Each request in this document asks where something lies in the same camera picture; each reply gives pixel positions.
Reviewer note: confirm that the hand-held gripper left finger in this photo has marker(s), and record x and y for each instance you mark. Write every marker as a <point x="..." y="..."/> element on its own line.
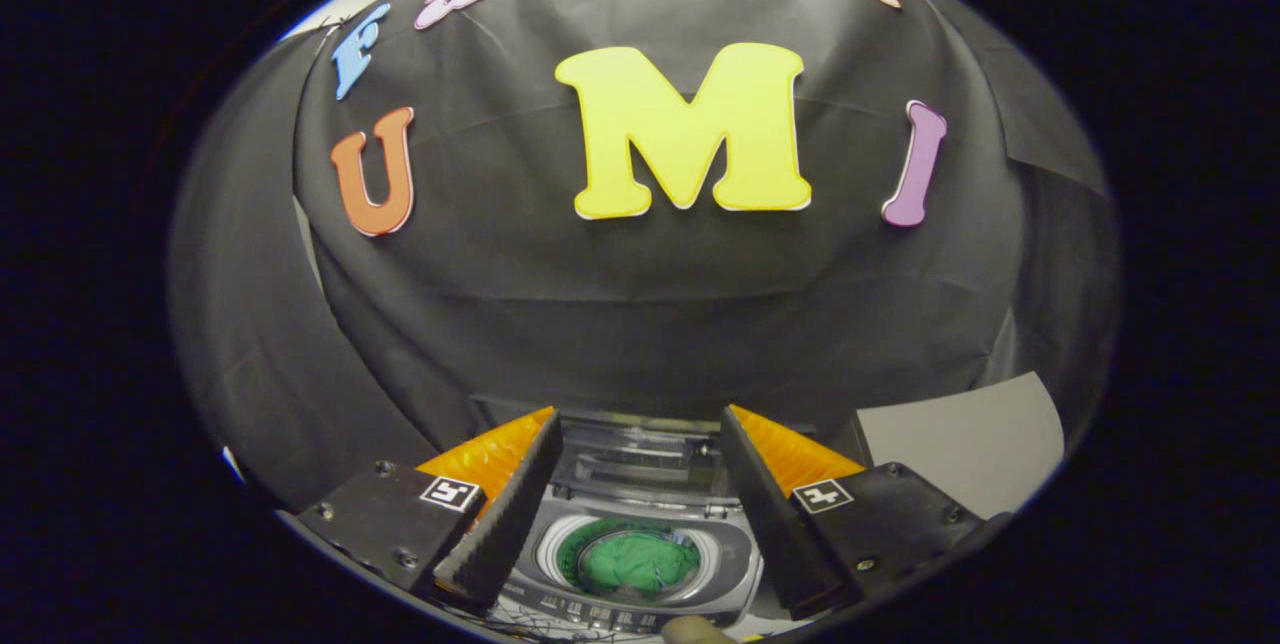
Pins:
<point x="505" y="524"/>

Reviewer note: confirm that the white and blue object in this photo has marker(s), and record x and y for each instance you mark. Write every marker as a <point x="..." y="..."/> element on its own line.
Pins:
<point x="232" y="464"/>

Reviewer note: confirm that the beige cabinet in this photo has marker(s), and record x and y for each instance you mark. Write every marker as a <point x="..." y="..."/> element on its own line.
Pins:
<point x="960" y="444"/>

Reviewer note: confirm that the pale rounded object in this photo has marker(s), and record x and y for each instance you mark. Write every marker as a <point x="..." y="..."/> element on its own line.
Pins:
<point x="695" y="632"/>

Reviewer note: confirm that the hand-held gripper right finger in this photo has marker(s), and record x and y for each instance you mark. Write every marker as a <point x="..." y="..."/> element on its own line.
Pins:
<point x="775" y="524"/>

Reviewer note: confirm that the black backdrop cloth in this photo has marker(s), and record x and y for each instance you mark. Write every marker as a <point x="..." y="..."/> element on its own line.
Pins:
<point x="650" y="304"/>

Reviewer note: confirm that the green shirt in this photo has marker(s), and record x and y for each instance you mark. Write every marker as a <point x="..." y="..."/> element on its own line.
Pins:
<point x="640" y="562"/>

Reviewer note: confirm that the grey washing machine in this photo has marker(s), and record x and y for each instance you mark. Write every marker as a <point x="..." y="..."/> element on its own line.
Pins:
<point x="730" y="554"/>

